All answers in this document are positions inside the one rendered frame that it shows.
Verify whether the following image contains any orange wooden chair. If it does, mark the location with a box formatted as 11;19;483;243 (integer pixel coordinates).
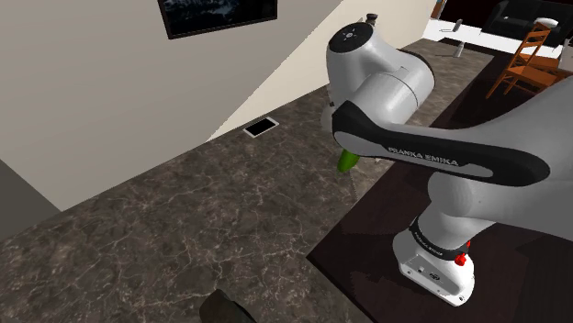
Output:
485;22;573;100

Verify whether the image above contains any dark framed wall picture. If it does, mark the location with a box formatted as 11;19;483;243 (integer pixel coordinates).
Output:
156;0;279;41

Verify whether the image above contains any dark robot stand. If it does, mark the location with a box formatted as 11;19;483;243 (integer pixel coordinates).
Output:
305;46;573;323

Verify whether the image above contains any black sofa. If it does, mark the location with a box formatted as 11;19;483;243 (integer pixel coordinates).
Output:
482;0;573;48

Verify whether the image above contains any white phone with black screen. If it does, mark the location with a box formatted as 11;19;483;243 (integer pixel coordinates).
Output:
242;116;280;139

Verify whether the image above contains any black rounded object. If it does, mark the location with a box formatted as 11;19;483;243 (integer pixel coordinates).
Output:
198;288;259;323

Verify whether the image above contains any green rounded object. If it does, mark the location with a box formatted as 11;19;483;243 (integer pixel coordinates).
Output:
336;150;361;174

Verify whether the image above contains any white table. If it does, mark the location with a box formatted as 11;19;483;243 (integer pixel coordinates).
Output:
421;17;573;60

